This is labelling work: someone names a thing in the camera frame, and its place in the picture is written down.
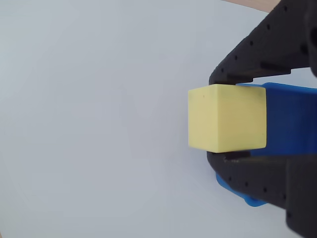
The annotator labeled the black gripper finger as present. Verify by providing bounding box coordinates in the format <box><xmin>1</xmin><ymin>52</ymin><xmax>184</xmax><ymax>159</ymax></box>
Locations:
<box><xmin>209</xmin><ymin>0</ymin><xmax>317</xmax><ymax>85</ymax></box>
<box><xmin>207</xmin><ymin>150</ymin><xmax>317</xmax><ymax>238</ymax></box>

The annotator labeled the yellow cube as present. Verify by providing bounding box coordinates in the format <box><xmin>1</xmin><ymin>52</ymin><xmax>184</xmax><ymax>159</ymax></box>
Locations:
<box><xmin>187</xmin><ymin>84</ymin><xmax>267</xmax><ymax>154</ymax></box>

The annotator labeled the blue block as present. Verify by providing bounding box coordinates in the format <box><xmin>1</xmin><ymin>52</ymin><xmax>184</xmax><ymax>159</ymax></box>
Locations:
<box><xmin>214</xmin><ymin>82</ymin><xmax>317</xmax><ymax>208</ymax></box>

